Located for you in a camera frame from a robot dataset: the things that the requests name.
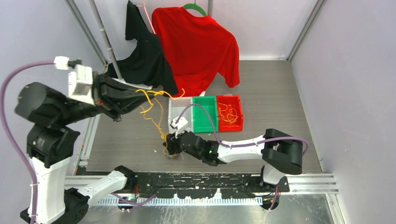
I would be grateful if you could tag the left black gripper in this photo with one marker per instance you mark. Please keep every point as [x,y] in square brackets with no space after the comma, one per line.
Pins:
[116,105]

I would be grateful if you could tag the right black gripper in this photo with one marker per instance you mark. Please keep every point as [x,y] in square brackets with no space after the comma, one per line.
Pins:
[172,143]

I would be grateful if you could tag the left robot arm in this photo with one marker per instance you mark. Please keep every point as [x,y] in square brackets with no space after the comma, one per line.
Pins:
[50,143]

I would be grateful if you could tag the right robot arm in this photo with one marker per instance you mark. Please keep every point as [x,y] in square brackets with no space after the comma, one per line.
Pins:
[282,153]

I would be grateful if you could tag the white clothes rack stand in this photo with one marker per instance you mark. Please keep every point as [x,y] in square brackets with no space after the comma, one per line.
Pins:
[110,49]

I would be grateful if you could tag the green plastic bin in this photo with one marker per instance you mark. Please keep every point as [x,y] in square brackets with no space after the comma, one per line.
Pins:
[201,123]

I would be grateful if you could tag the white plastic bin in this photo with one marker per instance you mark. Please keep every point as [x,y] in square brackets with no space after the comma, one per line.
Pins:
[174,110]

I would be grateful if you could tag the black t-shirt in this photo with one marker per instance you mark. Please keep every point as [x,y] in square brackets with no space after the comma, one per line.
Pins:
[147,63]

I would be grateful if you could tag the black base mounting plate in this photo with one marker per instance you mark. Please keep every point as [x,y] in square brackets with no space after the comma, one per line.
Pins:
[204,186]

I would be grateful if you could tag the red plastic bin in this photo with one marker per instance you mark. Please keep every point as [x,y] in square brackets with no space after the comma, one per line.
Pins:
[231,118]

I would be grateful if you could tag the pink clothes hanger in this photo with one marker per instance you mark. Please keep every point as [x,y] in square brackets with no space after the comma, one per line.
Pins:
[143,5]

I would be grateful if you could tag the red t-shirt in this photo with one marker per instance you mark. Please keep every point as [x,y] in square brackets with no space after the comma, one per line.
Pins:
[197,49]

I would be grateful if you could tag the green clothes hanger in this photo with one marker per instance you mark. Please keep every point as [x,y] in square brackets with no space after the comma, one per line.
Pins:
[194,6]

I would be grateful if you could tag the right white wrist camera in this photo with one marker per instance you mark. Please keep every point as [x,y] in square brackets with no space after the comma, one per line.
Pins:
[179,125]

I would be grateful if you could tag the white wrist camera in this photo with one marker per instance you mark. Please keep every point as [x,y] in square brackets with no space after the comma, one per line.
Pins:
[80,82]
[179,125]

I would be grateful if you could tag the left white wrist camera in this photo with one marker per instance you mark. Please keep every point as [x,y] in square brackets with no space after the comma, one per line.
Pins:
[80,82]

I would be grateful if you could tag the aluminium frame rail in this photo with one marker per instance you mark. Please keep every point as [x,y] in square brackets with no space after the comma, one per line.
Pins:
[306,184]

